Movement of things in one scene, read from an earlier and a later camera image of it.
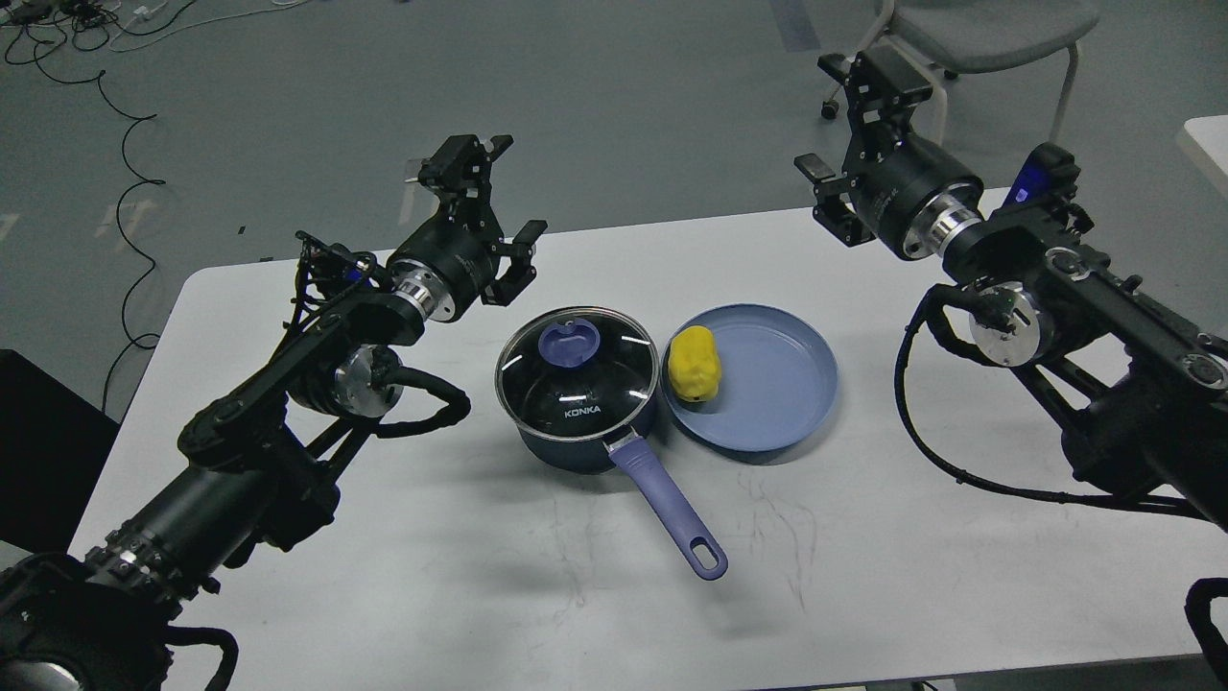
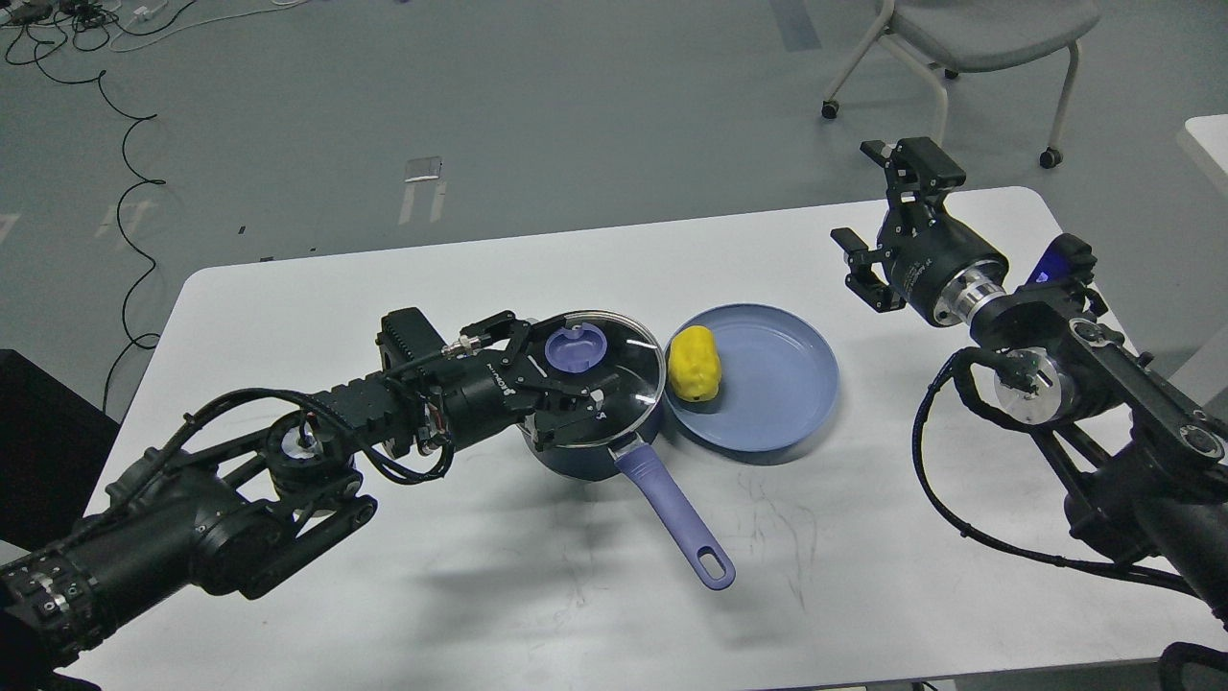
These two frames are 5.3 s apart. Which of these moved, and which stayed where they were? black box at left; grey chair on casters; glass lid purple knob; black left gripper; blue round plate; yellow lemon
Moved: black left gripper; glass lid purple knob
Stayed: black box at left; blue round plate; grey chair on casters; yellow lemon
